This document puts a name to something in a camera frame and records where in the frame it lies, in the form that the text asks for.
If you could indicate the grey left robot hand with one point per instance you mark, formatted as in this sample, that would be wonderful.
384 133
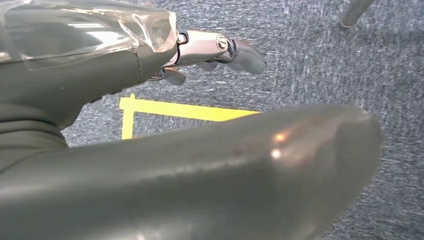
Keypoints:
165 185

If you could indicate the yellow floor tape square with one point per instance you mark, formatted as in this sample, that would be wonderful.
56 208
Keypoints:
182 110

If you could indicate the left robot arm sleeve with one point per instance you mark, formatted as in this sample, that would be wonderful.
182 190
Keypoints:
26 139

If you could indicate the grey metal table leg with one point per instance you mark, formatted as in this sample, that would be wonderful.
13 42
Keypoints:
354 13

